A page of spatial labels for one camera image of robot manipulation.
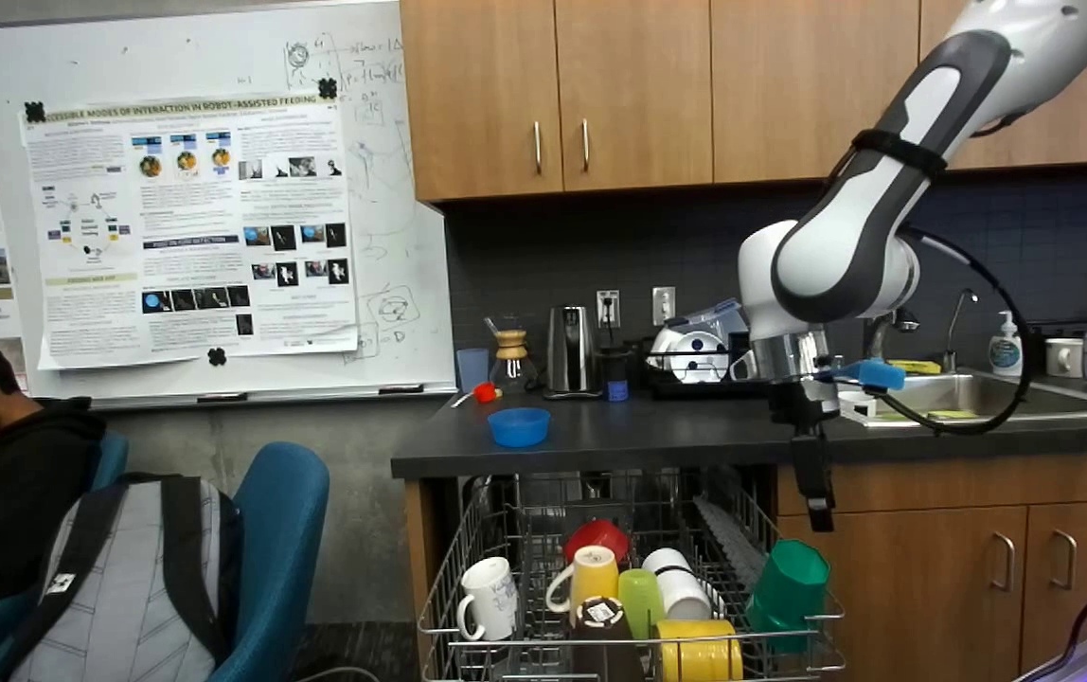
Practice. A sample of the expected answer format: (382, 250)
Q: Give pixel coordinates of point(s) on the wire dishwasher rack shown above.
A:
(523, 518)

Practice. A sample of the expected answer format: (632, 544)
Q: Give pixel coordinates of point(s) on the research poster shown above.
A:
(189, 236)

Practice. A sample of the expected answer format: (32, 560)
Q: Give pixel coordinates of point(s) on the red cup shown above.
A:
(599, 533)

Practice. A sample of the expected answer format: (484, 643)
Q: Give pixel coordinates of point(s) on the glass coffee carafe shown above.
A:
(512, 369)

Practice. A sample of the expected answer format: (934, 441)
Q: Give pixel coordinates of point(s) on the wooden cabinets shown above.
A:
(951, 570)
(597, 95)

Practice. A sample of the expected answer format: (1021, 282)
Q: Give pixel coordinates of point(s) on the upper wooden cabinets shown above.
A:
(597, 95)

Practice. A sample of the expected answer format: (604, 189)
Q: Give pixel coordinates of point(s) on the lower wooden cabinets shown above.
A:
(951, 570)

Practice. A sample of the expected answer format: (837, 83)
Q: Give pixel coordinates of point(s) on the small red object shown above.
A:
(478, 395)

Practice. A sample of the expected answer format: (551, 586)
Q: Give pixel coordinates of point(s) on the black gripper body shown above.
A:
(805, 416)

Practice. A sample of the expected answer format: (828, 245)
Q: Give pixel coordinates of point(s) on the stainless steel sink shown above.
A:
(962, 400)

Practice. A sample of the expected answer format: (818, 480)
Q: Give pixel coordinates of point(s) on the black dish drying rack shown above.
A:
(700, 354)

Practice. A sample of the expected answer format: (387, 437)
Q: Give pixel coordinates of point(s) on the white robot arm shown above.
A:
(818, 289)

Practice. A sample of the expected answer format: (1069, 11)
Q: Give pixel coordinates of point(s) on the whiteboard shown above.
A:
(339, 54)

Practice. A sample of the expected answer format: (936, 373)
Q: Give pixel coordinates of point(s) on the blue bowl on counter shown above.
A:
(520, 431)

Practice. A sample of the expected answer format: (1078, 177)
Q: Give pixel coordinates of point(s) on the white mug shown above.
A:
(491, 599)

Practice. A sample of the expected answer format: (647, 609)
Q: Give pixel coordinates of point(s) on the soap dispenser bottle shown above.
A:
(1006, 347)

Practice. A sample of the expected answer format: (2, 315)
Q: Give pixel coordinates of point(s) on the yellow mug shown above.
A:
(588, 572)

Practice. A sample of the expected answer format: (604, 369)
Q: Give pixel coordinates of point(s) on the green plastic cup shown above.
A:
(787, 587)

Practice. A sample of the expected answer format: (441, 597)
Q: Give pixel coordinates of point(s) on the blue chair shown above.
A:
(277, 533)

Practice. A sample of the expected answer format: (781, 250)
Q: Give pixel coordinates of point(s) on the light green cup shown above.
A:
(637, 597)

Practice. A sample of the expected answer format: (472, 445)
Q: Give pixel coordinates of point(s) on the white cup lying sideways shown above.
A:
(680, 586)

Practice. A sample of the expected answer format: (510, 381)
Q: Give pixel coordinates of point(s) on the grey backpack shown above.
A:
(136, 587)

